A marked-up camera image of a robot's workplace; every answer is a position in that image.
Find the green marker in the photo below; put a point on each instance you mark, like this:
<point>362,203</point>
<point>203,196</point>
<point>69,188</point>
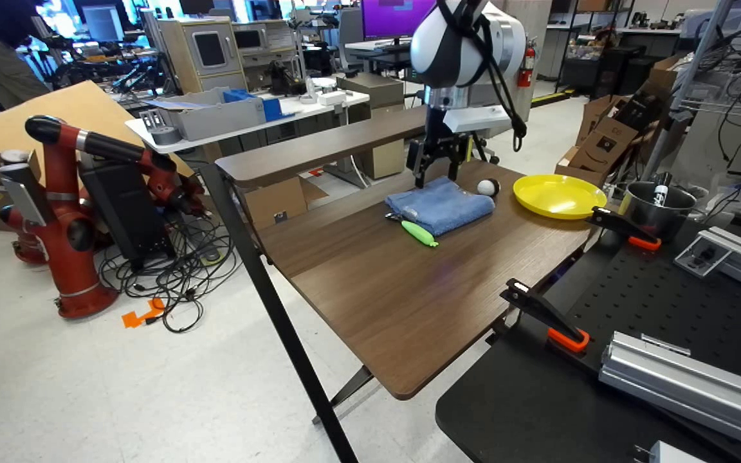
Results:
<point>419,233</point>

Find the white table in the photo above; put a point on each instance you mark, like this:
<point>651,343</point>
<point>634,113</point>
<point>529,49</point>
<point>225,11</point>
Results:
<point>293,109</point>

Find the blue box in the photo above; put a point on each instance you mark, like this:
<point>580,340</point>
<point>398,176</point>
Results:
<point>271,108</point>

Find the stack of cardboard boxes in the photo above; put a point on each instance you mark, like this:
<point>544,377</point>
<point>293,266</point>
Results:
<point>605,145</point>

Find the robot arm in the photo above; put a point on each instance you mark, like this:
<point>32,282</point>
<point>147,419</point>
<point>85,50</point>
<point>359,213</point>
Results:
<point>448,45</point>

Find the cardboard sheet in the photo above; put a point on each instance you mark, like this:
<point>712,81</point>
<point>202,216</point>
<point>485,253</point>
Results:
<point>81,109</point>

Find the monitor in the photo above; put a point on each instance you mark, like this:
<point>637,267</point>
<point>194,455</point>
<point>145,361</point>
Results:
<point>393,18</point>

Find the grey bin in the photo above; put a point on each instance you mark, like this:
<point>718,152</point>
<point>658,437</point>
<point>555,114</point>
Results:
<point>216,116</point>

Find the yellow plate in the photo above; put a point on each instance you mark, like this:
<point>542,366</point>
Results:
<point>557,195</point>

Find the white box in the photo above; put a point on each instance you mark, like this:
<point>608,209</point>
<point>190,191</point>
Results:
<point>673,453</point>

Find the blue towel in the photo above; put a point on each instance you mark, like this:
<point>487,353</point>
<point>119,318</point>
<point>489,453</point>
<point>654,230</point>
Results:
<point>442,204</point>

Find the black clamp with orange tips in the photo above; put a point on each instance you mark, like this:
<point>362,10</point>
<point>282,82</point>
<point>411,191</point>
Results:
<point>541,311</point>
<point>621,226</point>

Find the cardboard box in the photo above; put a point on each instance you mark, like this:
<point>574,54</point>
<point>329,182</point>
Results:
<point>277,202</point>

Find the black and white marker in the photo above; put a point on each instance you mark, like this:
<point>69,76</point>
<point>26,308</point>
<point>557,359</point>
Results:
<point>660,191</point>

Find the beige cabinet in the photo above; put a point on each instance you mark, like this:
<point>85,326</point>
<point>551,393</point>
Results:
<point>380,157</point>

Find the metal pot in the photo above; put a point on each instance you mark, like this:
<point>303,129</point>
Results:
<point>657,218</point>

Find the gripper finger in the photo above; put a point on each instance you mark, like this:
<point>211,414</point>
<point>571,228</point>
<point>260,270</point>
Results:
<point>420,168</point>
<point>455,166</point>

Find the aluminium profile bar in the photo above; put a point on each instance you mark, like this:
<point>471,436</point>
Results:
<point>698,382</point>
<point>740,257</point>

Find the roll of grey tape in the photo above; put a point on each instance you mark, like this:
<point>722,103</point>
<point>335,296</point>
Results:
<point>166,136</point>

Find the fire extinguisher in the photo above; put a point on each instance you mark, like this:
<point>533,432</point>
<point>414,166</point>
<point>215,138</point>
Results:
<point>525,67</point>

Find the white and black ball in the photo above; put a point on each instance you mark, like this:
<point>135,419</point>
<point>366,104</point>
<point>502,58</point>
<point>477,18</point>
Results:
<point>487,187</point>

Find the black shelf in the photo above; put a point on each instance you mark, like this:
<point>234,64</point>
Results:
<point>592,58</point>

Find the toy kitchen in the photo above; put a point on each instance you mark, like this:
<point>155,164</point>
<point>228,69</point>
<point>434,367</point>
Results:
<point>206,54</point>

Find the red robot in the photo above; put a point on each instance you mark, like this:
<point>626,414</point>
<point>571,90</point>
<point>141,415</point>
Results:
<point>68,238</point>

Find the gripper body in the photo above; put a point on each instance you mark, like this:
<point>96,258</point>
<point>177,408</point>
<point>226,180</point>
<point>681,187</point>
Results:
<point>442,136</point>

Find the orange tape piece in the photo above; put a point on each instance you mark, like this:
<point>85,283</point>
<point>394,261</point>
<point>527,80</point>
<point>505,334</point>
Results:
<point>134,317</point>

